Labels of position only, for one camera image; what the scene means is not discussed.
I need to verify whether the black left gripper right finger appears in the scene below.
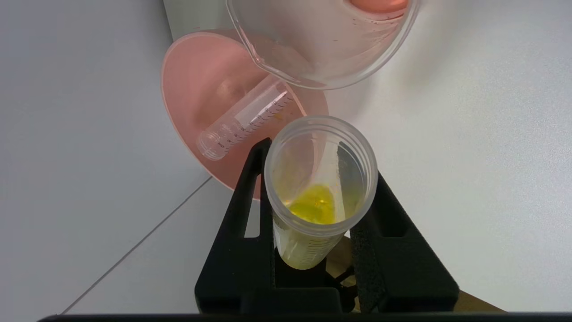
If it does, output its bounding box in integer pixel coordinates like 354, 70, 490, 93
350, 172, 460, 314

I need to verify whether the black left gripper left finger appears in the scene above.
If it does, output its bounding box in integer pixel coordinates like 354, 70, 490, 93
194, 137, 276, 314

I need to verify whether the test tube with yellow pigment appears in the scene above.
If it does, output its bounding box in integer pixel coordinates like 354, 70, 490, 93
263, 115, 379, 271

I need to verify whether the test tube with red pigment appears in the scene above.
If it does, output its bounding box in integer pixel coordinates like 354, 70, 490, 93
197, 79, 296, 161

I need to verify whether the clear glass beaker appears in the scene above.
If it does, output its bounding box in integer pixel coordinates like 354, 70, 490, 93
225, 0, 421, 90

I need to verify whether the pink plastic bowl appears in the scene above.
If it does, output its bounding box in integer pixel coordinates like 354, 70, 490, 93
160, 30, 330, 200

